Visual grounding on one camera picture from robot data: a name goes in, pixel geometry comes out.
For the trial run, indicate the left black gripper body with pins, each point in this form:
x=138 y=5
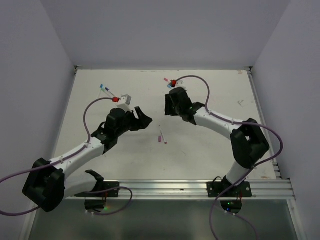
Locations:
x=130 y=122

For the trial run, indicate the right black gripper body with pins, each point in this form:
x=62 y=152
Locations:
x=177 y=110

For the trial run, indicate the purple capped marker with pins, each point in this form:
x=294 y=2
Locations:
x=162 y=136

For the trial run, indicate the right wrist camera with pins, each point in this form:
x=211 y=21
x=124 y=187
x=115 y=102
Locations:
x=177 y=84

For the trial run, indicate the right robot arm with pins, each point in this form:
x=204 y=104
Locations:
x=248 y=142

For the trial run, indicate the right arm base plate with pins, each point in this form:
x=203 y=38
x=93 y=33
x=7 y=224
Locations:
x=228 y=190

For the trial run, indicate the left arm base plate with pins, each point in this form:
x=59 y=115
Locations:
x=110 y=189

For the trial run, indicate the dark blue capped marker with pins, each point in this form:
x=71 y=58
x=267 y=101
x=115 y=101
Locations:
x=109 y=92

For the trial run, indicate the aluminium rail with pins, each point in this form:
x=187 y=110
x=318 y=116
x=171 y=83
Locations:
x=181 y=189

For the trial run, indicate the thin light blue marker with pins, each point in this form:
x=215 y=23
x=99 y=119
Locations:
x=99 y=93

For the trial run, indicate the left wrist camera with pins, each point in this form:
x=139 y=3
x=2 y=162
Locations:
x=124 y=103

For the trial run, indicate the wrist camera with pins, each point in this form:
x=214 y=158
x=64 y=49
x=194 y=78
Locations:
x=124 y=103
x=177 y=84

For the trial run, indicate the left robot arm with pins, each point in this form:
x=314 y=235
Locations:
x=50 y=181

